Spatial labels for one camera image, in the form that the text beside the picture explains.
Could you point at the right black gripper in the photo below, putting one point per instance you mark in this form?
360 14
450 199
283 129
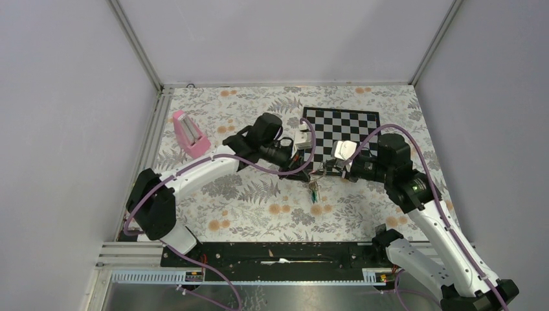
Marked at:
349 175

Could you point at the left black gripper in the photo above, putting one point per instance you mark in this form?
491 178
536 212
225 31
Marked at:
297 161

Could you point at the keyring with coloured keys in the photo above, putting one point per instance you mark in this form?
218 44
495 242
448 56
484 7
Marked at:
313 185

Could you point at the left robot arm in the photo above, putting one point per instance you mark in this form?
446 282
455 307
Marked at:
153 199

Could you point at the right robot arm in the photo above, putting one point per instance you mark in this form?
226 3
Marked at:
461 280

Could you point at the black white chessboard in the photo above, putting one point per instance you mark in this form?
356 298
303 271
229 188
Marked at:
332 125

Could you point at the pink box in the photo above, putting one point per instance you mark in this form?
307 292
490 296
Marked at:
188 135

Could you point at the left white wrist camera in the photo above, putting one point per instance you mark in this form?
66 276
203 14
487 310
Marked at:
303 140

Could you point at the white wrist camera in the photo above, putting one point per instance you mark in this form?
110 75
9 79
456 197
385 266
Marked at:
343 150
303 140

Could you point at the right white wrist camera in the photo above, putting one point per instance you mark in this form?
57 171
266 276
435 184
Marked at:
343 150

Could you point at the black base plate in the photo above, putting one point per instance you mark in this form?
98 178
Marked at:
284 261

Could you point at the white cable duct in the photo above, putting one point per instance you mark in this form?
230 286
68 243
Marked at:
196 277

